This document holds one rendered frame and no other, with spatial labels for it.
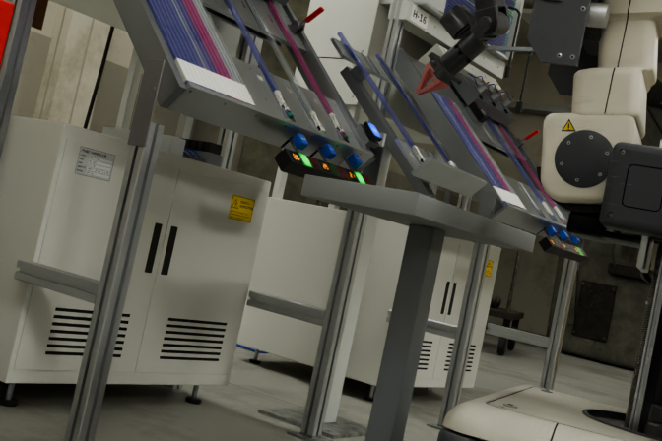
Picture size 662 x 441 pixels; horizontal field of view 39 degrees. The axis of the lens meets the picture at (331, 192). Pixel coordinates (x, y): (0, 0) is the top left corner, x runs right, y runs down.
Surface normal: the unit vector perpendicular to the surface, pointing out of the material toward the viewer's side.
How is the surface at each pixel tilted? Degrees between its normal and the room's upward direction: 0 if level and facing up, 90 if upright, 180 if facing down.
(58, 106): 90
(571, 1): 90
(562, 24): 90
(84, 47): 90
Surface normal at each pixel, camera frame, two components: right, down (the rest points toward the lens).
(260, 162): -0.42, -0.10
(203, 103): 0.41, 0.78
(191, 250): 0.79, 0.13
